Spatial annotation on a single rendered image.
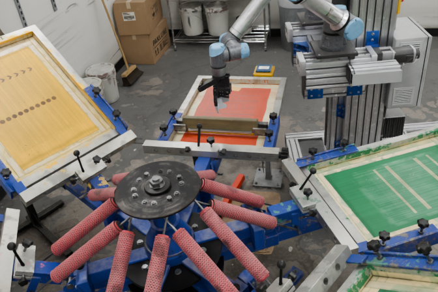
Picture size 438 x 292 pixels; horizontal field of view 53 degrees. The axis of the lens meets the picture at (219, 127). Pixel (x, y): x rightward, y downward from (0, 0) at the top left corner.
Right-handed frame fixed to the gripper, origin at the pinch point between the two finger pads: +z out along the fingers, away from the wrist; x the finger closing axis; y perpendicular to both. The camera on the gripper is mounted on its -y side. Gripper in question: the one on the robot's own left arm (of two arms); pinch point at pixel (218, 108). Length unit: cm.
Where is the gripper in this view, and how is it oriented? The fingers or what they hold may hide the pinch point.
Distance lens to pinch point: 229.7
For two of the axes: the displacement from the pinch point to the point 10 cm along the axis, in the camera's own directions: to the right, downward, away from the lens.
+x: 2.2, -5.5, 8.1
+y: 9.7, 0.6, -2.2
